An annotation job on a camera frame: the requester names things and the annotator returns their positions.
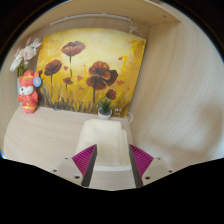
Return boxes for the white cable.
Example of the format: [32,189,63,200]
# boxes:
[125,111,135,125]

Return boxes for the small plant in white pot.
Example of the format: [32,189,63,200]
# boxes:
[97,96,115,120]

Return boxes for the red plush mouse toy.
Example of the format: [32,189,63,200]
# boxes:
[17,69,43,115]

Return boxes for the white light bar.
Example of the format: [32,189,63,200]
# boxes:
[49,12,133,27]

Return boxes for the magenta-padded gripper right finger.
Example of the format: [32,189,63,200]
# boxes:
[128,143,175,188]

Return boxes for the pink white flower bouquet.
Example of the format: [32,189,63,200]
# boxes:
[9,35,44,78]

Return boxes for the light wooden shelf unit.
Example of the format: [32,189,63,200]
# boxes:
[19,0,183,38]

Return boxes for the yellow poppy flower painting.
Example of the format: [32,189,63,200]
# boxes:
[35,27,147,118]

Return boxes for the cream white towel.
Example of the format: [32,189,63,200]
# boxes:
[74,119,132,168]

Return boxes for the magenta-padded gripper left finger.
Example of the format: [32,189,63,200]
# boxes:
[50,143,98,188]

